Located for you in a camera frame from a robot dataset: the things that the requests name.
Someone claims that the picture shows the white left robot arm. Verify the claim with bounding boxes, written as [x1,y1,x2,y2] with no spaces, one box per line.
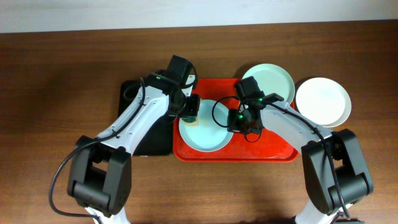
[67,72,200,223]

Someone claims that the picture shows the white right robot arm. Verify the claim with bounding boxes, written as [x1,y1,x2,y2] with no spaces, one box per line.
[228,93,374,223]

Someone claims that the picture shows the black plastic tray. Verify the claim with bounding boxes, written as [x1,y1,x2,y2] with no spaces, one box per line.
[118,80,174,156]

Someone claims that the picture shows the green and yellow sponge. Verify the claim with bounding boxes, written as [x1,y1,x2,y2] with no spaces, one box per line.
[181,117,199,126]

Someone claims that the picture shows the light blue plate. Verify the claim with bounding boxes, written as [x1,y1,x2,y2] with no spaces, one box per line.
[178,100,233,152]

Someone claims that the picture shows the red plastic tray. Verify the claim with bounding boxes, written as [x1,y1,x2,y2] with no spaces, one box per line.
[173,78,299,163]

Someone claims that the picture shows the mint green plate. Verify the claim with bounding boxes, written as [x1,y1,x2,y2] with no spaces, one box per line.
[243,63,295,104]

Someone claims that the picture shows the white plate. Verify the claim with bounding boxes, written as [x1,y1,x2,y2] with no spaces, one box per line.
[295,77,352,128]

